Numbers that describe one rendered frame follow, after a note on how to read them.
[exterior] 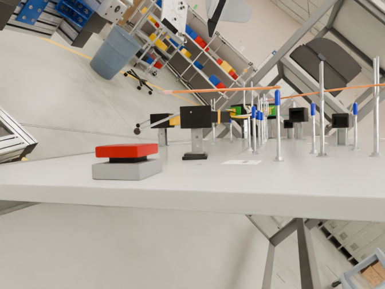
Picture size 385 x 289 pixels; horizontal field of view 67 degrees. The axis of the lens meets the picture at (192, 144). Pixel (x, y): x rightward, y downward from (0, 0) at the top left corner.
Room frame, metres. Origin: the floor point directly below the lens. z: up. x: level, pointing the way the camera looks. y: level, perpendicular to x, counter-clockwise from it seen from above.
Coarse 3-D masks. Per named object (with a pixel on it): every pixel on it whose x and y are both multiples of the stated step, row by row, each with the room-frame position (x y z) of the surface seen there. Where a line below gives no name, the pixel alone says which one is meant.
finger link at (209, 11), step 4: (208, 0) 0.40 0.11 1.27; (212, 0) 0.39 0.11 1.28; (216, 0) 0.39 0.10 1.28; (208, 4) 0.40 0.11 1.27; (212, 4) 0.39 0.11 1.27; (216, 4) 0.40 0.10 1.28; (208, 8) 0.40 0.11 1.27; (212, 8) 0.40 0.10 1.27; (208, 12) 0.40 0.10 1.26; (212, 12) 0.40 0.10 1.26; (208, 16) 0.40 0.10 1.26
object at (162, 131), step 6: (150, 114) 0.84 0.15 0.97; (156, 114) 0.84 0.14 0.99; (162, 114) 0.83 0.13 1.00; (168, 114) 0.83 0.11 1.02; (150, 120) 0.84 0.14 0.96; (156, 120) 0.83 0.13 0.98; (168, 120) 0.83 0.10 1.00; (138, 126) 0.86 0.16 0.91; (156, 126) 0.83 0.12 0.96; (162, 126) 0.83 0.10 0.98; (168, 126) 0.83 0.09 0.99; (174, 126) 0.87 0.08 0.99; (162, 132) 0.84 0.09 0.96; (162, 138) 0.84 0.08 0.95; (162, 144) 0.84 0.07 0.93; (168, 144) 0.86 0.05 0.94
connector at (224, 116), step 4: (212, 112) 0.52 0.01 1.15; (216, 112) 0.52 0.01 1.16; (220, 112) 0.52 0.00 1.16; (224, 112) 0.52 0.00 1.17; (228, 112) 0.52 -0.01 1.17; (212, 116) 0.52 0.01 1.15; (216, 116) 0.52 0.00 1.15; (220, 116) 0.52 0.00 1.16; (224, 116) 0.52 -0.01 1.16; (228, 116) 0.52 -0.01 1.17; (212, 120) 0.52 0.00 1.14; (216, 120) 0.52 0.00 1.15; (220, 120) 0.52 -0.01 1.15; (224, 120) 0.52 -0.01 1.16; (228, 120) 0.52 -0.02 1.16
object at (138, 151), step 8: (112, 144) 0.30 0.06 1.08; (120, 144) 0.29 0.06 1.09; (128, 144) 0.29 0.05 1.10; (136, 144) 0.28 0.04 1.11; (144, 144) 0.29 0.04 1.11; (152, 144) 0.30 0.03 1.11; (96, 152) 0.27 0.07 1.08; (104, 152) 0.27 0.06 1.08; (112, 152) 0.27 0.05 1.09; (120, 152) 0.27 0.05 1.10; (128, 152) 0.27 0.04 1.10; (136, 152) 0.27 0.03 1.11; (144, 152) 0.28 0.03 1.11; (152, 152) 0.30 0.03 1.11; (112, 160) 0.28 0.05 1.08; (120, 160) 0.28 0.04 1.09; (128, 160) 0.28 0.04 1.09; (136, 160) 0.28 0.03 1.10; (144, 160) 0.30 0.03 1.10
